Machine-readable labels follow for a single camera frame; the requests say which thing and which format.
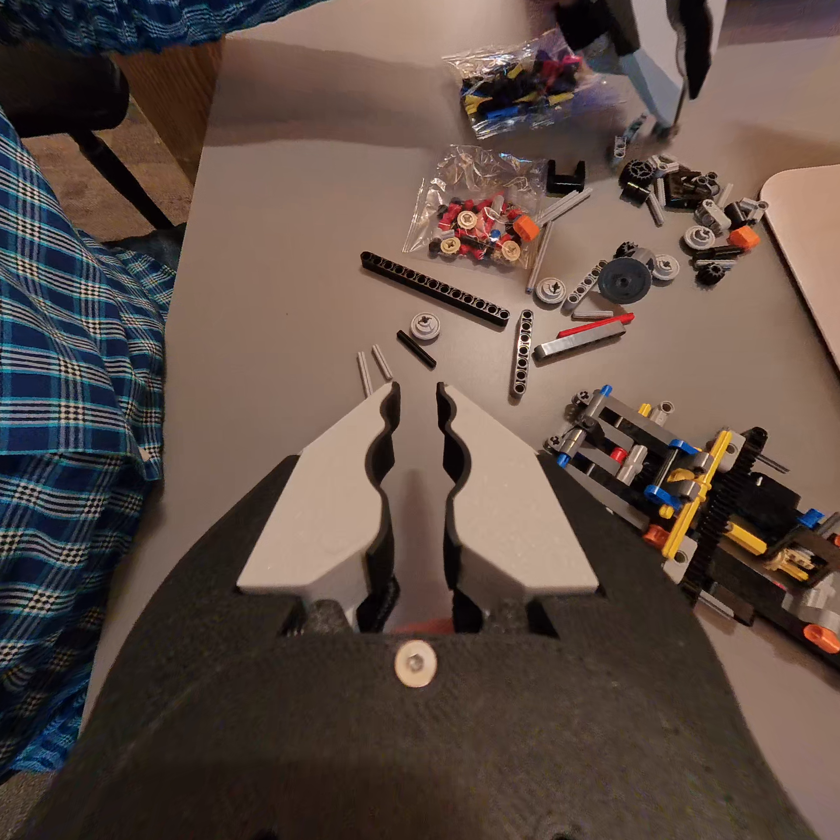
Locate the partly built lego model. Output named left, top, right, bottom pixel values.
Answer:
left=542, top=383, right=840, bottom=658

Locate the light grey holed beam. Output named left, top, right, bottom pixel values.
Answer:
left=562, top=259, right=609, bottom=311

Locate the long black lego beam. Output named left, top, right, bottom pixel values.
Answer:
left=359, top=251, right=512, bottom=328

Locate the bag of red lego pins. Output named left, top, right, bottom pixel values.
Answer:
left=402, top=144, right=550, bottom=271

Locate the person's left forearm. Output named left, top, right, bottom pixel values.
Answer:
left=0, top=0, right=319, bottom=56

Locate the black office chair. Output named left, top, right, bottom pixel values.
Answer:
left=0, top=36, right=179, bottom=232

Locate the bag of yellow blue pieces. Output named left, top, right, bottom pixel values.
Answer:
left=441, top=36, right=608, bottom=140

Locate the red lego axle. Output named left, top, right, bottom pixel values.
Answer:
left=570, top=313, right=636, bottom=337

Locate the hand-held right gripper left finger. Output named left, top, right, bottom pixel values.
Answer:
left=235, top=381, right=403, bottom=634

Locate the black forked lego piece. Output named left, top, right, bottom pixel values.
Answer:
left=545, top=159, right=587, bottom=197

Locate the plain grey lego beam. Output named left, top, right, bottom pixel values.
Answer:
left=532, top=320, right=628, bottom=361

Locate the long light grey axle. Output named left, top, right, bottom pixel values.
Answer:
left=537, top=188, right=593, bottom=228
left=525, top=220, right=555, bottom=294

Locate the dark blue lego wheel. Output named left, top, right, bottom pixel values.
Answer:
left=597, top=256, right=655, bottom=305

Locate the wooden cabinet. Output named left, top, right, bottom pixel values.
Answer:
left=112, top=36, right=225, bottom=186

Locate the dark grey holed beam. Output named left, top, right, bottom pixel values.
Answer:
left=509, top=309, right=535, bottom=400

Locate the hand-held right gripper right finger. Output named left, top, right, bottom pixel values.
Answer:
left=436, top=381, right=601, bottom=635

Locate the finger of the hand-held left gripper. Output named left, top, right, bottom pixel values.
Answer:
left=620, top=47, right=681, bottom=130
left=665, top=0, right=715, bottom=101

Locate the pile of grey lego pieces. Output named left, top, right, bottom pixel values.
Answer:
left=617, top=152, right=765, bottom=287

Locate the blue plaid shirt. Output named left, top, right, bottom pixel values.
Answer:
left=0, top=105, right=181, bottom=782

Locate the short black lego axle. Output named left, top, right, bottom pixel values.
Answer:
left=395, top=329, right=438, bottom=369

